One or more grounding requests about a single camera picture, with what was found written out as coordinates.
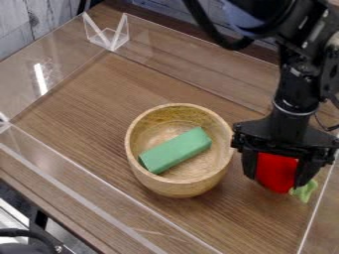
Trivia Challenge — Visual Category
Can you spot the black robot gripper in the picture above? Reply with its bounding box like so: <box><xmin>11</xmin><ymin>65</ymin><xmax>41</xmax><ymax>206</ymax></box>
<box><xmin>231</xmin><ymin>117</ymin><xmax>339</xmax><ymax>189</ymax></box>

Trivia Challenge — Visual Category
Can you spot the red plush strawberry toy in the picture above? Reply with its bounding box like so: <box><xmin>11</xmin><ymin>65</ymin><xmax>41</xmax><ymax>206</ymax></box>
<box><xmin>255</xmin><ymin>153</ymin><xmax>318</xmax><ymax>203</ymax></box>

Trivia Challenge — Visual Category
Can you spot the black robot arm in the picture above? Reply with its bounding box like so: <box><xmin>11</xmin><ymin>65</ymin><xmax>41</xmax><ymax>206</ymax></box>
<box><xmin>183</xmin><ymin>0</ymin><xmax>339</xmax><ymax>193</ymax></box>

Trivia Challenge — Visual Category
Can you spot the wooden bowl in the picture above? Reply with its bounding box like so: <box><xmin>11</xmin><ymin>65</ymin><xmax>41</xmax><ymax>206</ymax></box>
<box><xmin>124</xmin><ymin>103</ymin><xmax>234</xmax><ymax>198</ymax></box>

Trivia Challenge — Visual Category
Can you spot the green rectangular block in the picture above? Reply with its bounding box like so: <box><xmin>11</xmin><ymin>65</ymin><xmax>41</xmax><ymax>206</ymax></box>
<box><xmin>137</xmin><ymin>127</ymin><xmax>212</xmax><ymax>175</ymax></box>

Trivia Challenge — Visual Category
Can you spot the clear acrylic corner bracket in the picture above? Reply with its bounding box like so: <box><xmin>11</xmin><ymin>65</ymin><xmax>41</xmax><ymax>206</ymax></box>
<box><xmin>83</xmin><ymin>13</ymin><xmax>129</xmax><ymax>52</ymax></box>

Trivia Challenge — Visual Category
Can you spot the black table leg bracket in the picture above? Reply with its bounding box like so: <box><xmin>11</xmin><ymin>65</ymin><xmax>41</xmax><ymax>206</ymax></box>
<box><xmin>29</xmin><ymin>210</ymin><xmax>76</xmax><ymax>254</ymax></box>

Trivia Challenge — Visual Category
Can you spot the black cable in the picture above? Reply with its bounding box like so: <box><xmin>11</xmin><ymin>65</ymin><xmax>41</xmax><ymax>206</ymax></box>
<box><xmin>0</xmin><ymin>227</ymin><xmax>57</xmax><ymax>254</ymax></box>

